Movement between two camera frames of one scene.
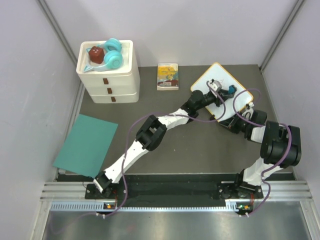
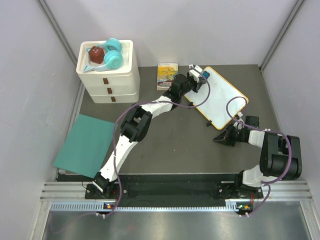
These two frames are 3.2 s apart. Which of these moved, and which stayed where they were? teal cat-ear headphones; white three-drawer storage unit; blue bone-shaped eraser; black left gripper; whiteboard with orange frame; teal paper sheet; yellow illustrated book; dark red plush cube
Moved: whiteboard with orange frame; black left gripper; blue bone-shaped eraser
Stayed: teal cat-ear headphones; yellow illustrated book; white three-drawer storage unit; teal paper sheet; dark red plush cube
